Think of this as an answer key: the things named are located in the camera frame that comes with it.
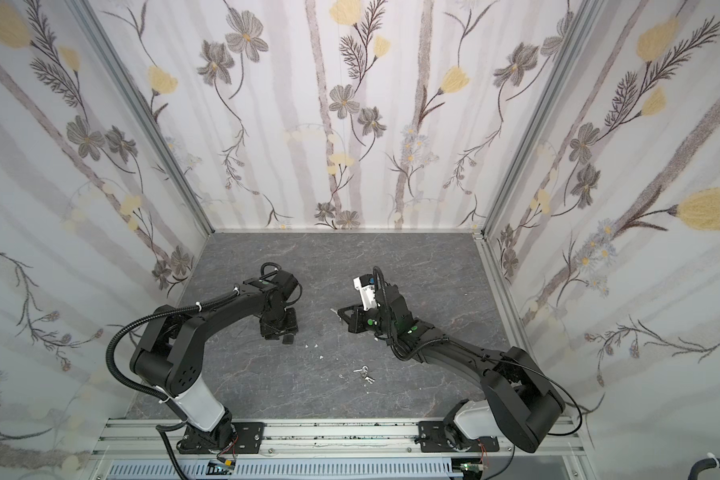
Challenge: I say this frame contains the aluminium mounting rail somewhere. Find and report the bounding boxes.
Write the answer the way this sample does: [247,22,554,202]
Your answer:
[89,418,586,460]

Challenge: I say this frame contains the black cable bottom right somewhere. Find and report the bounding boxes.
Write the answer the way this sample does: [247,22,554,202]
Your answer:
[686,457,720,480]

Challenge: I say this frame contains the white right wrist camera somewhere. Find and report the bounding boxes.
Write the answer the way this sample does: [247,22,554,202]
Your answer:
[353,274,378,311]

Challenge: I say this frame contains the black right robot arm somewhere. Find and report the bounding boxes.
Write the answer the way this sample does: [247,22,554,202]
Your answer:
[337,274,568,453]

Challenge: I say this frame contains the white slotted cable duct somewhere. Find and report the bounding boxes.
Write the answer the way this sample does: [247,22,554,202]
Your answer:
[104,458,463,480]

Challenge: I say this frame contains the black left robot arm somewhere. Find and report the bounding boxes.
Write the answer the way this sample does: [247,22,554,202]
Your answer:
[105,262,302,456]

